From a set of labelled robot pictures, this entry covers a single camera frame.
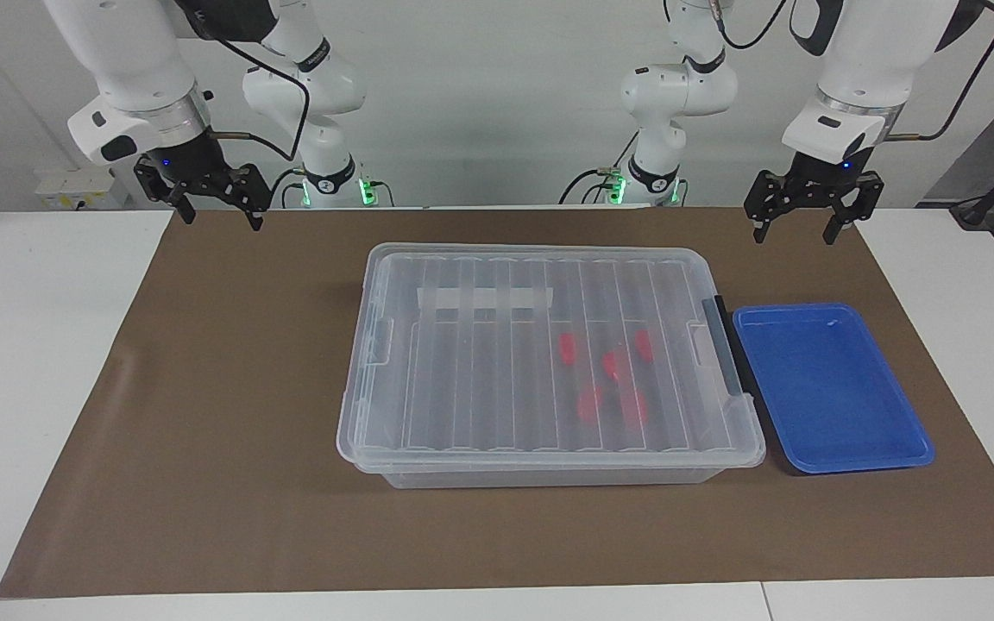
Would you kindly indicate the red block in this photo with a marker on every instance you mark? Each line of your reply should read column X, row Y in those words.
column 633, row 409
column 566, row 348
column 644, row 345
column 590, row 404
column 611, row 366

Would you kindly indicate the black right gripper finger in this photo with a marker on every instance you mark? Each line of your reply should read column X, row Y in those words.
column 160, row 185
column 255, row 194

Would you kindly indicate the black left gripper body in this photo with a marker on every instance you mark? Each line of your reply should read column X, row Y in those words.
column 825, row 174

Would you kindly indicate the clear plastic storage box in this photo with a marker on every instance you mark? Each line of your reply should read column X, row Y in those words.
column 549, row 477

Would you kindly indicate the clear plastic box lid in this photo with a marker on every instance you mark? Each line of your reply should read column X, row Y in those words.
column 462, row 388

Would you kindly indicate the blue plastic tray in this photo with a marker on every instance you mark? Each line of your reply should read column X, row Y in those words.
column 825, row 397

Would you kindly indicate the white wall socket strip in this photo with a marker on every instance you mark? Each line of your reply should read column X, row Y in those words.
column 74, row 185

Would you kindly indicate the black box latch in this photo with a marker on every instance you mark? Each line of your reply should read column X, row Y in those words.
column 734, row 354

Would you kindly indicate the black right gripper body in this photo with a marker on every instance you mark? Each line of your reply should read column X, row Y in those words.
column 195, row 164

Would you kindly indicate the brown paper table mat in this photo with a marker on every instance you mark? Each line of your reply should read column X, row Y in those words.
column 204, row 517

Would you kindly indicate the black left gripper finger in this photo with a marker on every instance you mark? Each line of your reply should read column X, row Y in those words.
column 861, row 197
column 764, row 198

